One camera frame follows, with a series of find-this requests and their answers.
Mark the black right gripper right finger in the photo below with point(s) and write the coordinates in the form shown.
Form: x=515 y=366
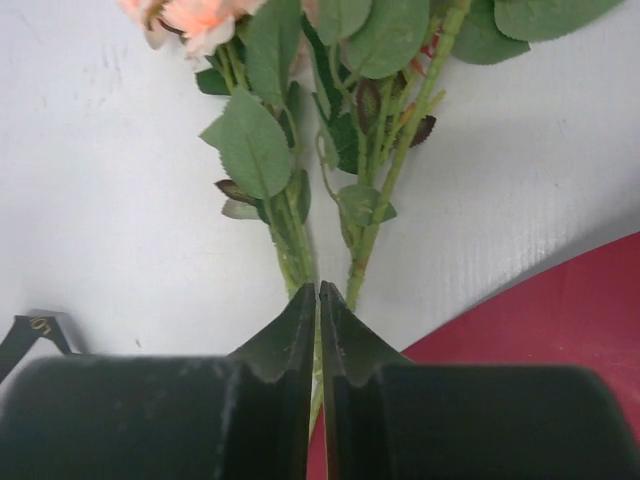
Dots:
x=389 y=418

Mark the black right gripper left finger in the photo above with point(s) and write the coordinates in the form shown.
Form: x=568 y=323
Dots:
x=244 y=415

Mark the brown wrapping paper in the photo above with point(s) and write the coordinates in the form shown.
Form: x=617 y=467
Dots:
x=583 y=312

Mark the black ribbon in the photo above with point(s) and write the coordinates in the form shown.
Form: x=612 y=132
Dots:
x=58 y=328

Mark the pink flower tall bunch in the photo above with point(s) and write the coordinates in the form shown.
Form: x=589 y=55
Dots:
x=376 y=66

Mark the pink flower small bunch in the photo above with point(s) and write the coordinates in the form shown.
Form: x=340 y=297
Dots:
x=252 y=55

